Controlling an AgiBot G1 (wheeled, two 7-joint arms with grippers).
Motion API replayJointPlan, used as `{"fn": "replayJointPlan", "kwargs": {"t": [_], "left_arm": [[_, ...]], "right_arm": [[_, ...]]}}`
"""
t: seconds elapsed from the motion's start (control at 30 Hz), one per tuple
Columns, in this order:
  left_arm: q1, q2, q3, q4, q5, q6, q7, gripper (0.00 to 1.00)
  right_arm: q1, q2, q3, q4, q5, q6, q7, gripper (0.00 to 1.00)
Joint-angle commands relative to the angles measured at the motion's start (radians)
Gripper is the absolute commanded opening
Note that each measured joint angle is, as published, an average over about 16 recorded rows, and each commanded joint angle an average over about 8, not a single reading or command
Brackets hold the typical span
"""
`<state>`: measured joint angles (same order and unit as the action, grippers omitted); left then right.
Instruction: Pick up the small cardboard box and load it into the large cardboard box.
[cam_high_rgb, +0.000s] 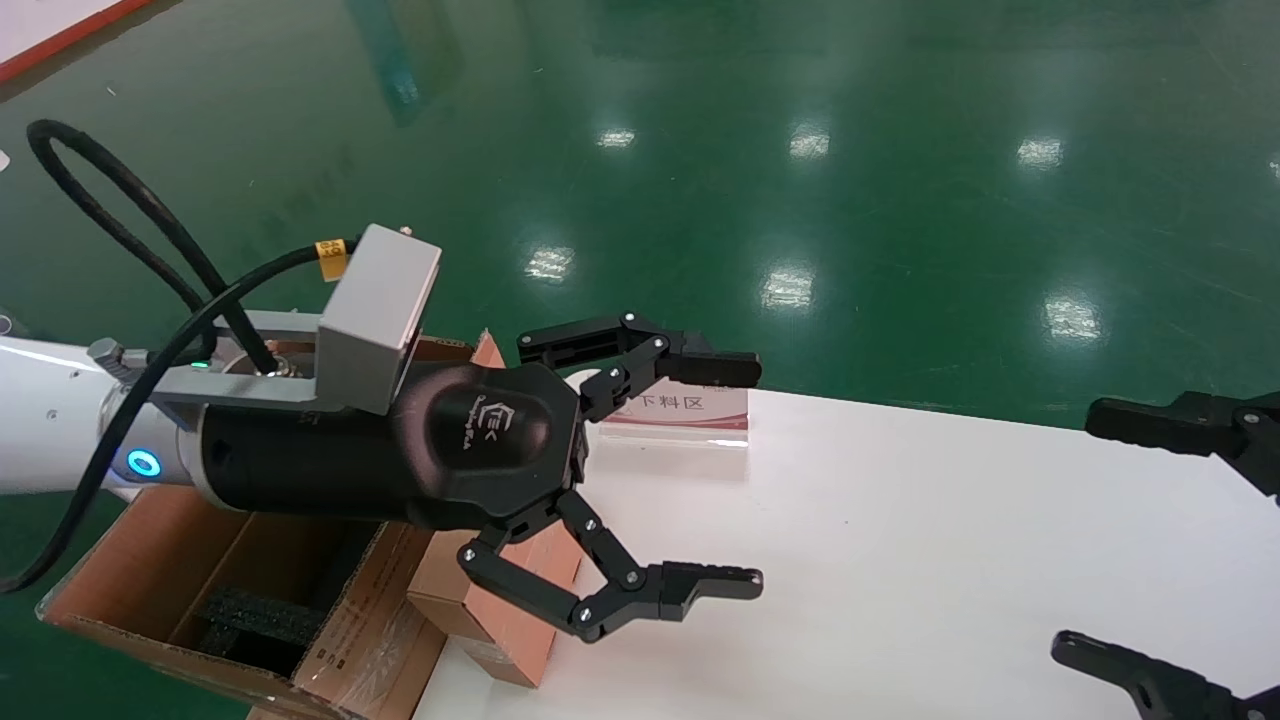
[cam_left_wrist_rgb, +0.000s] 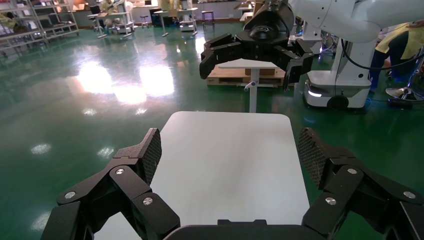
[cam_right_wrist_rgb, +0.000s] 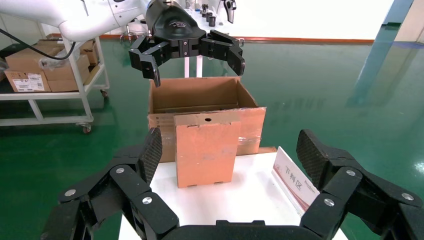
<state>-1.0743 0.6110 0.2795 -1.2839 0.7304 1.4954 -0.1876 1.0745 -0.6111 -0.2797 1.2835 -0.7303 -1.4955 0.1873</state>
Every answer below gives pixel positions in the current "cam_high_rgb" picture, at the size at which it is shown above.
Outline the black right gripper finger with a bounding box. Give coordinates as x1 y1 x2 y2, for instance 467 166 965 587
1086 390 1280 498
1051 630 1280 720

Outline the clear acrylic sign stand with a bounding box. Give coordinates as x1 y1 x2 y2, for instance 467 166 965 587
598 385 750 447

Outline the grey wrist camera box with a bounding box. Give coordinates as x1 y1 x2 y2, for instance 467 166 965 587
317 224 442 415

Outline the silver camera mount bracket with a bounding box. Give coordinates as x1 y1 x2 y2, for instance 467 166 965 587
88 310 326 407

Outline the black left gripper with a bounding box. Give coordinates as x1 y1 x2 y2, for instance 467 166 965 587
198 312 765 643

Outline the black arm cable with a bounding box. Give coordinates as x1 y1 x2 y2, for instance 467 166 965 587
0 119 361 596

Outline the black foam insert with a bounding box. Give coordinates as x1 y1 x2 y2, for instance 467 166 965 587
195 588 326 673

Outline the large open cardboard box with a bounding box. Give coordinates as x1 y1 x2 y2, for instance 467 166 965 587
37 330 506 720

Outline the small cardboard box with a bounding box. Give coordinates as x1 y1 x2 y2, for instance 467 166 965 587
407 515 586 689

